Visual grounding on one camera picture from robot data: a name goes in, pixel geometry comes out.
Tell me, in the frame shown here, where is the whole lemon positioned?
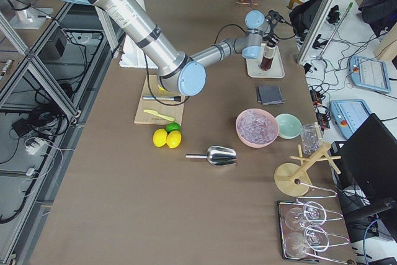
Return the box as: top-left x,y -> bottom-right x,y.
166,130 -> 182,149
152,128 -> 168,148

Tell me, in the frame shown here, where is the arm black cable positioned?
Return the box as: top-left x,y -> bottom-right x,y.
215,24 -> 248,45

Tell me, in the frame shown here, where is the bamboo cutting board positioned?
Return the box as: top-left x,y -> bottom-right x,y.
134,74 -> 185,125

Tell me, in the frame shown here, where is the steel muddler black tip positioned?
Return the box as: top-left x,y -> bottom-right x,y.
142,96 -> 182,102

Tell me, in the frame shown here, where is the teach pendant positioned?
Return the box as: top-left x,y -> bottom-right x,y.
347,55 -> 391,94
329,99 -> 372,139

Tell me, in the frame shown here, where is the green lime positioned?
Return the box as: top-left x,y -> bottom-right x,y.
165,122 -> 181,133

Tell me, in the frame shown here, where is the pink bowl of ice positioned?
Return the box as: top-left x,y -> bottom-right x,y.
235,109 -> 279,148

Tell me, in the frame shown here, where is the mint green bowl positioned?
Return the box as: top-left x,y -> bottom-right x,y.
275,114 -> 302,140

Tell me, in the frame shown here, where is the wooden cup stand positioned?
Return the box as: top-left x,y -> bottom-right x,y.
274,142 -> 341,197

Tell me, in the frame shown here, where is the teach pendant lower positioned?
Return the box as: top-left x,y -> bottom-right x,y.
329,99 -> 372,139

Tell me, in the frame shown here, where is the grey folded cloth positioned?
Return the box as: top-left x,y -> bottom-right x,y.
256,86 -> 285,105

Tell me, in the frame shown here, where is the hanging wine glass lower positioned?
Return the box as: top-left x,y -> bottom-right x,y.
283,225 -> 351,259

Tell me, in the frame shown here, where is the whole lemon lower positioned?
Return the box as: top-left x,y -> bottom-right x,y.
166,130 -> 182,149

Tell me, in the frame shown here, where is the cream rabbit tray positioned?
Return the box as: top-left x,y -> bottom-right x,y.
246,46 -> 285,79

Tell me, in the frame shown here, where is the yellow plastic knife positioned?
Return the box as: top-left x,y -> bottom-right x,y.
143,109 -> 175,122

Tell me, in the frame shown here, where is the black glass rack tray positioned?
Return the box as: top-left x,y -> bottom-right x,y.
277,200 -> 355,264

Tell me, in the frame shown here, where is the clear glass mug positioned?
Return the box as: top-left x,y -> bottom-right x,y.
300,123 -> 323,155

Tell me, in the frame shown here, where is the whole lemon upper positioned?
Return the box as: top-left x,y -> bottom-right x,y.
152,128 -> 168,148

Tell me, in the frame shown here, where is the tea bottle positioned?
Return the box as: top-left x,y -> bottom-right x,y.
259,41 -> 277,71

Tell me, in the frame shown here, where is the steel ice scoop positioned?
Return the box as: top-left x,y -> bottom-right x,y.
185,145 -> 237,167

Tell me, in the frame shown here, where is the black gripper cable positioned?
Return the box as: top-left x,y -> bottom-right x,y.
277,16 -> 298,41

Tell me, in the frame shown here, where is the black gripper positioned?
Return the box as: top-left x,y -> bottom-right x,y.
266,10 -> 280,44

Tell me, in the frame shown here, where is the hanging wine glass upper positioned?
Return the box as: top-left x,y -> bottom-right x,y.
284,201 -> 343,231

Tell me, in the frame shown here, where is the teach pendant upper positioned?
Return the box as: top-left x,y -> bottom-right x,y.
347,55 -> 391,94

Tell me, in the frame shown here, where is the black monitor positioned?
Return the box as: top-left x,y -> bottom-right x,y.
340,114 -> 396,231

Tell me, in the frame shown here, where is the hanging wine glass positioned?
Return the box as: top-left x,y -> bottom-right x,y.
284,201 -> 343,231
283,225 -> 351,259

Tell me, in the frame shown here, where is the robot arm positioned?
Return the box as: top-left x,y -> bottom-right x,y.
62,0 -> 270,96

